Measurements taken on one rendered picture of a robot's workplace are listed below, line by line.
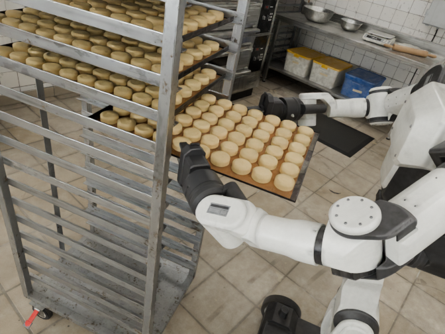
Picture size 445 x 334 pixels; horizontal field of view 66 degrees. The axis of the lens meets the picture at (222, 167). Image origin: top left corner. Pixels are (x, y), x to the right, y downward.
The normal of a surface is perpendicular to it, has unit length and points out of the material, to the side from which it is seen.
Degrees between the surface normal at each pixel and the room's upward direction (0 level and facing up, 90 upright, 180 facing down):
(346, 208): 27
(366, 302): 90
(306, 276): 0
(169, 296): 0
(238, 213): 37
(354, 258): 86
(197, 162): 1
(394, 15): 90
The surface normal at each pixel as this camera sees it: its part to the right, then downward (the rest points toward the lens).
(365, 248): 0.24, 0.52
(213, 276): 0.17, -0.81
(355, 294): -0.36, 0.48
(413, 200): -0.29, -0.77
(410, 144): -0.89, 0.04
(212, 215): -0.40, -0.58
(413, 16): -0.66, 0.33
